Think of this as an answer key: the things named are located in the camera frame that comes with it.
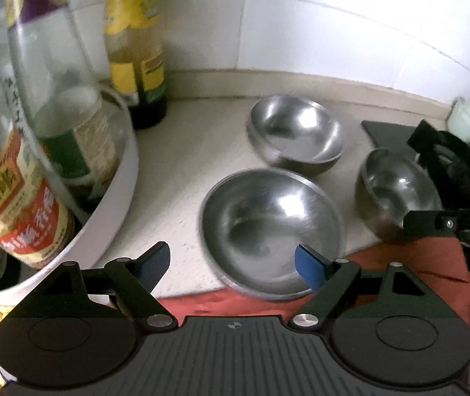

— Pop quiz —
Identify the yellow green label bottle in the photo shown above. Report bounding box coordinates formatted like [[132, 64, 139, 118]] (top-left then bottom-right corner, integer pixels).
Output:
[[103, 0, 168, 130]]

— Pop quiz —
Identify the white rotating condiment rack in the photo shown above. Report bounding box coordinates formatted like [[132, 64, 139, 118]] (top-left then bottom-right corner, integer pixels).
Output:
[[0, 86, 140, 302]]

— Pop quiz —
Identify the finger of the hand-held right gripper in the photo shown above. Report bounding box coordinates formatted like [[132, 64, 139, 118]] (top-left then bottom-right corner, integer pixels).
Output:
[[401, 210, 463, 241]]

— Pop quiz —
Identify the black gas stove burner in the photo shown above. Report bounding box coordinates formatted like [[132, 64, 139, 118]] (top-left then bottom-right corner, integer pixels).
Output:
[[361, 119, 470, 215]]

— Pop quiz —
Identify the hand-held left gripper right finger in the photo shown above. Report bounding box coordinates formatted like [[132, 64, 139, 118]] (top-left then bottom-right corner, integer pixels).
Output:
[[288, 244, 452, 333]]

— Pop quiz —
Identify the stainless steel bowl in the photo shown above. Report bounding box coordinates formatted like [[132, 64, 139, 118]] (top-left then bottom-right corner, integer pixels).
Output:
[[354, 148, 444, 243], [246, 95, 346, 176], [199, 169, 347, 300]]

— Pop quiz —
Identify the yellow cap vinegar bottle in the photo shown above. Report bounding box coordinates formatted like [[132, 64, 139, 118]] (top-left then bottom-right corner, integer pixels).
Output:
[[0, 0, 76, 271]]

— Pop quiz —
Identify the clear bottle purple label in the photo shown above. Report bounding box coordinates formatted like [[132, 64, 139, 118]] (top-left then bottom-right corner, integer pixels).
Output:
[[6, 0, 121, 205]]

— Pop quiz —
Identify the red cloth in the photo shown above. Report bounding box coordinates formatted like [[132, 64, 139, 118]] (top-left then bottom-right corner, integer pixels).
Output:
[[158, 237, 470, 339]]

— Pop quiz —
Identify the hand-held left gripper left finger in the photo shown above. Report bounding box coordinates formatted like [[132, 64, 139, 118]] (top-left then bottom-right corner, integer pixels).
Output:
[[1, 241, 179, 333]]

